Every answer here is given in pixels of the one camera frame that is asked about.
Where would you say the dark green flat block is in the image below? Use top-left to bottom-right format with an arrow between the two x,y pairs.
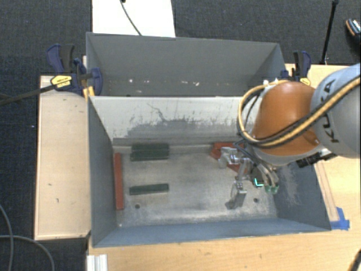
129,150 -> 170,162
131,142 -> 170,153
129,182 -> 170,196

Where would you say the black cylinder on white bracket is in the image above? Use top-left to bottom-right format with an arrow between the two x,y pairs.
295,147 -> 338,169

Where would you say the grey metal bin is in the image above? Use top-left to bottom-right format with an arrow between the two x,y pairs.
85,32 -> 332,248

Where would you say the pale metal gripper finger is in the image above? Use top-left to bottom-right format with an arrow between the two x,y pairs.
218,146 -> 241,169
224,181 -> 248,211

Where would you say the red-brown flat block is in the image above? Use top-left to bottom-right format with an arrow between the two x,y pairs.
113,152 -> 125,211
209,142 -> 244,175

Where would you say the pale wood flat board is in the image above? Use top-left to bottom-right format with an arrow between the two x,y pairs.
33,75 -> 92,241

